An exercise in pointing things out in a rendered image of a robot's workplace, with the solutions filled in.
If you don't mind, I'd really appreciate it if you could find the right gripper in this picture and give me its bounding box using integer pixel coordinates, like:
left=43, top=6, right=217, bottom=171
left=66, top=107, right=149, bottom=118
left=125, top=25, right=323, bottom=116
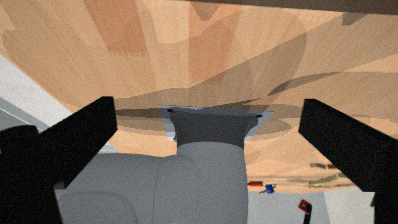
left=303, top=204, right=312, bottom=224

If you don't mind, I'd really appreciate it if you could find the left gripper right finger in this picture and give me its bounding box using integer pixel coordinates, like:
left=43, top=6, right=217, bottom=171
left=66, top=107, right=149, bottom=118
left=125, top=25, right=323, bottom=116
left=298, top=99, right=398, bottom=224

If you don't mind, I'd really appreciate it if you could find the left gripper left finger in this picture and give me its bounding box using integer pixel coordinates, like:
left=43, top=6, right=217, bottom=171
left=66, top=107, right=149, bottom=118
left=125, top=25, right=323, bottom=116
left=0, top=96, right=118, bottom=224

